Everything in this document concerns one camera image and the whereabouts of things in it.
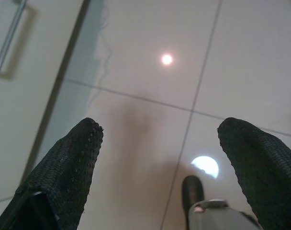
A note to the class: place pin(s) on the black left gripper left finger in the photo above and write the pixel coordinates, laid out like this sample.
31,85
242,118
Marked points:
59,172

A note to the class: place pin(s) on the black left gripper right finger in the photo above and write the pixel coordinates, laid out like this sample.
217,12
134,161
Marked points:
262,167

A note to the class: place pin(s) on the grey robot leg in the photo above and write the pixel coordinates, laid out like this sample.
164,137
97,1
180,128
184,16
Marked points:
215,218

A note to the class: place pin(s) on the black robot foot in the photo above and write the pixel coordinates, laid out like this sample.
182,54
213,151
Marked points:
192,189

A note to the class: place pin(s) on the white cabinet door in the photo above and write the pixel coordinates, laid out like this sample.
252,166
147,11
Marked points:
28,100

